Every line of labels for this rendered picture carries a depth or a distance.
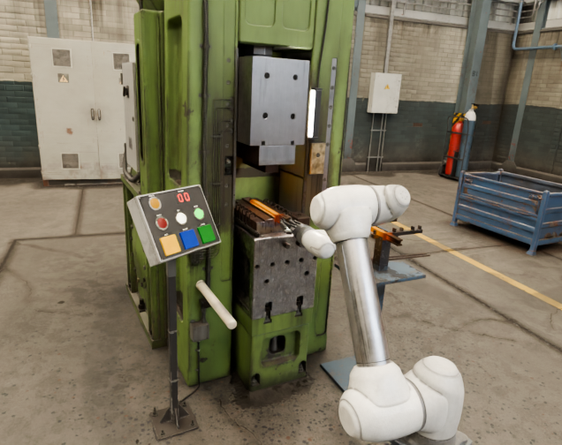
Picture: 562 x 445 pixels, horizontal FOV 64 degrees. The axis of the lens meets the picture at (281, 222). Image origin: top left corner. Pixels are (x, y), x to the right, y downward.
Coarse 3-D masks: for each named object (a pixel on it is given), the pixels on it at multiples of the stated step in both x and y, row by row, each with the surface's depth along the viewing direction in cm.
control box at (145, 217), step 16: (160, 192) 185; (176, 192) 191; (192, 192) 198; (144, 208) 178; (160, 208) 183; (176, 208) 189; (192, 208) 195; (208, 208) 202; (144, 224) 177; (176, 224) 186; (192, 224) 193; (144, 240) 179; (160, 256) 176; (176, 256) 182
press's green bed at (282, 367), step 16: (240, 320) 249; (256, 320) 235; (272, 320) 240; (288, 320) 246; (304, 320) 251; (240, 336) 253; (256, 336) 239; (272, 336) 250; (288, 336) 256; (304, 336) 255; (240, 352) 255; (256, 352) 242; (272, 352) 255; (288, 352) 259; (304, 352) 259; (240, 368) 257; (256, 368) 245; (272, 368) 251; (288, 368) 256; (304, 368) 265; (256, 384) 250; (272, 384) 254
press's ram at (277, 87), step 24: (240, 72) 213; (264, 72) 205; (288, 72) 210; (240, 96) 215; (264, 96) 208; (288, 96) 214; (240, 120) 218; (264, 120) 211; (288, 120) 217; (264, 144) 215; (288, 144) 221
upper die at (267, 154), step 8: (240, 144) 233; (240, 152) 234; (248, 152) 225; (256, 152) 217; (264, 152) 216; (272, 152) 218; (280, 152) 220; (288, 152) 222; (248, 160) 226; (256, 160) 218; (264, 160) 217; (272, 160) 219; (280, 160) 221; (288, 160) 223
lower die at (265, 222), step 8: (240, 200) 261; (240, 208) 248; (248, 208) 246; (256, 208) 246; (272, 208) 247; (240, 216) 243; (248, 216) 235; (256, 216) 235; (264, 216) 233; (272, 216) 230; (288, 216) 234; (256, 224) 225; (264, 224) 228; (272, 224) 230; (264, 232) 229; (272, 232) 231
